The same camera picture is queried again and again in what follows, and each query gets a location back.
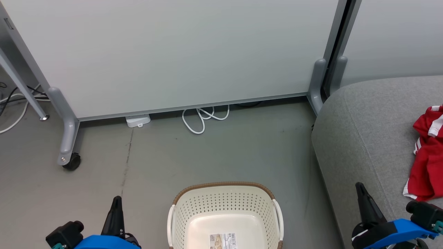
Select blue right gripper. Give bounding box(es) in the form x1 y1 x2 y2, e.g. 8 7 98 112
352 182 438 249

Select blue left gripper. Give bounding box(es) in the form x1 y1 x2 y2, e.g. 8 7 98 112
74 196 141 249

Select basket barcode sticker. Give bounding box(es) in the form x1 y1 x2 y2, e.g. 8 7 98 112
209 233 237 249

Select cream perforated laundry basket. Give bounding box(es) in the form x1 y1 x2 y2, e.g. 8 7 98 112
167 182 284 249

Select black caster wheel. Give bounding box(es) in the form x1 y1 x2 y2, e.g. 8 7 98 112
62 153 81 170

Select grey fabric sofa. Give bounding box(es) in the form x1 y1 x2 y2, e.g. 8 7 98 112
311 75 443 249

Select white power adapter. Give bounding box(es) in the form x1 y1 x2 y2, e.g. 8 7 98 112
125 114 151 128

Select grey metal table leg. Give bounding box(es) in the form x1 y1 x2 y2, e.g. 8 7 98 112
0 47 49 121

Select narrow white partition panel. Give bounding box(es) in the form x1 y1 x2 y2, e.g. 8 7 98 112
329 0 443 87

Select wide white partition panel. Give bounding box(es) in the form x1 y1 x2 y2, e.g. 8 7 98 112
0 0 348 121

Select grey partition foot with caster mount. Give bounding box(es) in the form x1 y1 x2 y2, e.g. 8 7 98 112
47 86 81 166

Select white looped cable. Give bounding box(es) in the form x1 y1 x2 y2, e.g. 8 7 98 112
182 105 230 135

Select white floor cable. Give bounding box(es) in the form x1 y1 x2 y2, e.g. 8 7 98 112
0 85 49 134

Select black floor cable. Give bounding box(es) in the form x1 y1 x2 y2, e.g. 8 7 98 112
0 82 47 116

